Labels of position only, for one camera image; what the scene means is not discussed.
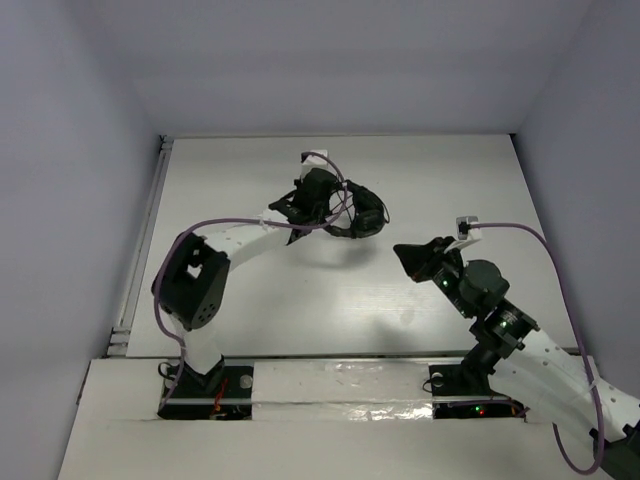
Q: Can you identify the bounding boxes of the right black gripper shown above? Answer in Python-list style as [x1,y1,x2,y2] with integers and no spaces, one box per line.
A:
[394,235,474,319]

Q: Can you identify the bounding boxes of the black over-ear headphones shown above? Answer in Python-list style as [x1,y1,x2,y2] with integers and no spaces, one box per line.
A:
[324,180,390,239]

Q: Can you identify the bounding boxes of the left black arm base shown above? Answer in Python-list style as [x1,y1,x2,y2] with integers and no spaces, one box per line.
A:
[157,362,254,421]

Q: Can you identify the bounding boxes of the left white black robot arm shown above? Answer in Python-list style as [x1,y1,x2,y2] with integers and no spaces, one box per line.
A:
[151,166,346,394]

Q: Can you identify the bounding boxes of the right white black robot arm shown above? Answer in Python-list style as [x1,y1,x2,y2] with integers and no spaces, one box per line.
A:
[393,236,639,479]

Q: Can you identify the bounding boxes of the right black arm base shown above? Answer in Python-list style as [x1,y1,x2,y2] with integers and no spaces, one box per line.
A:
[422,345,528,420]

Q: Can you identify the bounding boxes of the silver foil covered panel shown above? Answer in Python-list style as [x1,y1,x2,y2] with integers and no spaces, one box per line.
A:
[251,360,433,422]

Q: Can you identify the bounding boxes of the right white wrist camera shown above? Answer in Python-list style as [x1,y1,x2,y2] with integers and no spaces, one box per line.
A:
[445,216,483,253]

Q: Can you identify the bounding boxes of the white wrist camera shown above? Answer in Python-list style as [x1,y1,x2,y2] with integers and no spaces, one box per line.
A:
[445,216,483,253]
[299,150,329,180]

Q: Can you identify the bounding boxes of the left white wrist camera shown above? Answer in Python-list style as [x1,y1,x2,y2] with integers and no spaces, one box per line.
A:
[299,150,329,180]

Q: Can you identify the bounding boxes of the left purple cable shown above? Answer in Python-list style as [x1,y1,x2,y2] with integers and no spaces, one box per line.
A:
[152,154,351,416]

